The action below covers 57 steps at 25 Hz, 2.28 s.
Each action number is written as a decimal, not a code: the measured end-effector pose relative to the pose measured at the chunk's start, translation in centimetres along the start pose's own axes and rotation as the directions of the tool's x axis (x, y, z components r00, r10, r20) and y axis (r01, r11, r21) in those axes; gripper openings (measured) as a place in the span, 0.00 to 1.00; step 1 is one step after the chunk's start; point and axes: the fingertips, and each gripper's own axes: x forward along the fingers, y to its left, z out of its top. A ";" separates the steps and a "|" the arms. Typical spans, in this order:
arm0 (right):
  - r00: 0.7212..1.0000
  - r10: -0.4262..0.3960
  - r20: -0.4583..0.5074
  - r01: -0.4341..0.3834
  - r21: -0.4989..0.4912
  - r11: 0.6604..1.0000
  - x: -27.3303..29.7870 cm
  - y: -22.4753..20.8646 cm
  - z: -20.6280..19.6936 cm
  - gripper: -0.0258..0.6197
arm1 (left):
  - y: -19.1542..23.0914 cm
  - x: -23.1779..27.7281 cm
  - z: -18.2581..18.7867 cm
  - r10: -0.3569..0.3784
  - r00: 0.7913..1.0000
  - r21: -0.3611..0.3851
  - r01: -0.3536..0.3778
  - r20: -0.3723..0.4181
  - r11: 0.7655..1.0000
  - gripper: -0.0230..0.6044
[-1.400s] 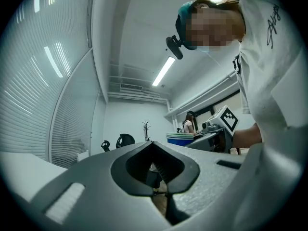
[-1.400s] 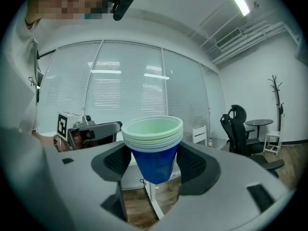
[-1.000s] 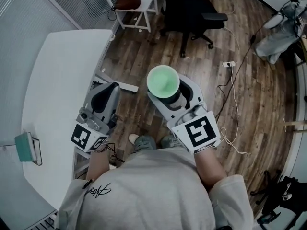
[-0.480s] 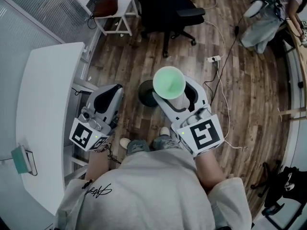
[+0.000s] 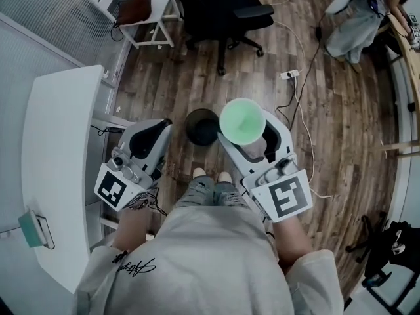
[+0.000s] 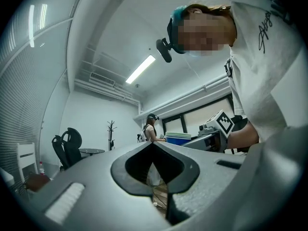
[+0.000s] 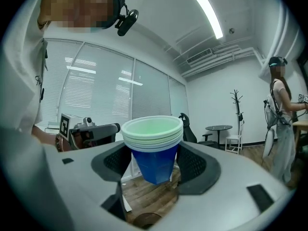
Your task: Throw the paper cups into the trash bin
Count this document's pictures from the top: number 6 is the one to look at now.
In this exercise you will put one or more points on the white wooden chair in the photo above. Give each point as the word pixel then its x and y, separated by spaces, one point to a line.
pixel 26 157

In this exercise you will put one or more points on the person's white printed shirt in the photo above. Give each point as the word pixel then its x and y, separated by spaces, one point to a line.
pixel 262 64

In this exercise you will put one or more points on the person's head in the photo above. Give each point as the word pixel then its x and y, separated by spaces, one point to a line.
pixel 204 30

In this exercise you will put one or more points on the person's right forearm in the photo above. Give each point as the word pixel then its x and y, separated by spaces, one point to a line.
pixel 241 136

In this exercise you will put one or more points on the black head-worn camera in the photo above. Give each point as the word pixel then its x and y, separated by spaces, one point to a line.
pixel 164 49

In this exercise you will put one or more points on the brown bag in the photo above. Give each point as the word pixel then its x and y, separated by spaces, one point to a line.
pixel 37 182

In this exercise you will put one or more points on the black coat rack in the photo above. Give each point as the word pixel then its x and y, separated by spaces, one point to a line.
pixel 111 135

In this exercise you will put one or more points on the white window blinds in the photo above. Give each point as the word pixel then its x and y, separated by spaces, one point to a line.
pixel 26 88

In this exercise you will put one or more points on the black office chair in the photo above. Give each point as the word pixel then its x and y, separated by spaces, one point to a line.
pixel 68 148

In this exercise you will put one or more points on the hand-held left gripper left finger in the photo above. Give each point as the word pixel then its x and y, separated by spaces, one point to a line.
pixel 96 201

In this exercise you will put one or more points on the dark framed window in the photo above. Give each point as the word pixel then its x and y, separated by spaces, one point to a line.
pixel 207 115

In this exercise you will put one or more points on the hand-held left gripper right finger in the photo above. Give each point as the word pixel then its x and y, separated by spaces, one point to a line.
pixel 216 189

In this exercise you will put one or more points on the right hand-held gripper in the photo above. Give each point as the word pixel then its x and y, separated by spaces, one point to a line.
pixel 222 126

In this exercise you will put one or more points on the white air vent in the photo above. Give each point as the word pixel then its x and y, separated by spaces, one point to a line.
pixel 102 79

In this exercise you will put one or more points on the dark round table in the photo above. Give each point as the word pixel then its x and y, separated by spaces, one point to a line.
pixel 92 151

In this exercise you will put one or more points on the blue plastic crate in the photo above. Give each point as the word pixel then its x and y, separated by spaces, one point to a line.
pixel 177 140

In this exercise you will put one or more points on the stack of white trays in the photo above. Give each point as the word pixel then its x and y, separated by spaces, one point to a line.
pixel 178 134

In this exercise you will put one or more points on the clear bottle red cap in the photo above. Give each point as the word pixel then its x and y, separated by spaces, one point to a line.
pixel 42 168

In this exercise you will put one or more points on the long ceiling light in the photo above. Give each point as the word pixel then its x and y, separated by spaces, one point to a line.
pixel 140 68

